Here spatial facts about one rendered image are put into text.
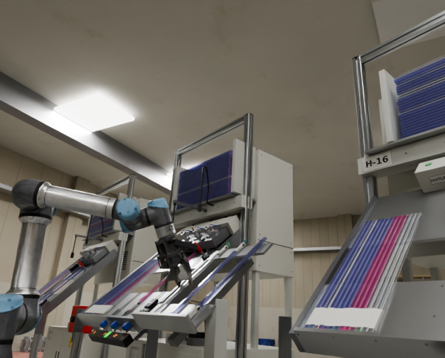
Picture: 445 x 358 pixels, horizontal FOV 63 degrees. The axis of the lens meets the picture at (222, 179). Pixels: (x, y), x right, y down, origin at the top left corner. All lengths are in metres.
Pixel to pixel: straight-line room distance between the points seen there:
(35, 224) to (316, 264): 7.61
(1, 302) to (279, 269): 1.38
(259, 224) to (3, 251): 5.09
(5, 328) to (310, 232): 7.95
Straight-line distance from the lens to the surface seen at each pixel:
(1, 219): 6.61
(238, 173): 2.02
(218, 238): 1.91
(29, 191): 1.44
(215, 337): 1.43
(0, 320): 1.37
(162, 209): 1.44
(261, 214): 2.10
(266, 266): 2.08
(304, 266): 8.78
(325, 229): 8.81
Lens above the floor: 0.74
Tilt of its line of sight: 21 degrees up
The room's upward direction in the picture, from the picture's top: 3 degrees clockwise
